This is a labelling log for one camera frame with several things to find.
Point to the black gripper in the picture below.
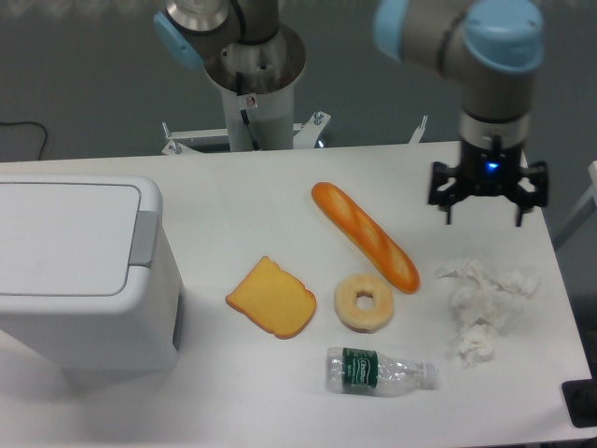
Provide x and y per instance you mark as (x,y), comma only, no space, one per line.
(489,173)

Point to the white plastic trash can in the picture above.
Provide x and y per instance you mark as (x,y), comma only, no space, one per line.
(88,278)

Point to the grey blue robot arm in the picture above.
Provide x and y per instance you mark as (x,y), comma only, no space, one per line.
(492,49)

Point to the large crumpled white tissue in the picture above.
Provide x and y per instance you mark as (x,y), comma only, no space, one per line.
(487,297)

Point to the orange toy baguette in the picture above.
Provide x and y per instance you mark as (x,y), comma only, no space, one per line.
(392,262)

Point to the small crumpled white tissue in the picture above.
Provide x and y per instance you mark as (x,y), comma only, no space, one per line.
(476,345)

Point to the beige toy donut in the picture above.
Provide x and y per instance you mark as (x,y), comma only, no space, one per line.
(364,302)

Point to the black device at edge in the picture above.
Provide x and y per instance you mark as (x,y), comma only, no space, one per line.
(580,400)

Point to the clear plastic water bottle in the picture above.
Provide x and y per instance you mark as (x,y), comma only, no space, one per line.
(371,373)

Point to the yellow toy toast slice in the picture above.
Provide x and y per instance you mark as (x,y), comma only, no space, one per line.
(274,300)

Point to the white frame at right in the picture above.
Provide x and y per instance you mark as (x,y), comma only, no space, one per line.
(581,211)

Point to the white metal base frame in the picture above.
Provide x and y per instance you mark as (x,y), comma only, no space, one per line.
(306,135)

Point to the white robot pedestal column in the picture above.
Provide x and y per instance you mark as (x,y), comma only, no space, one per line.
(257,86)

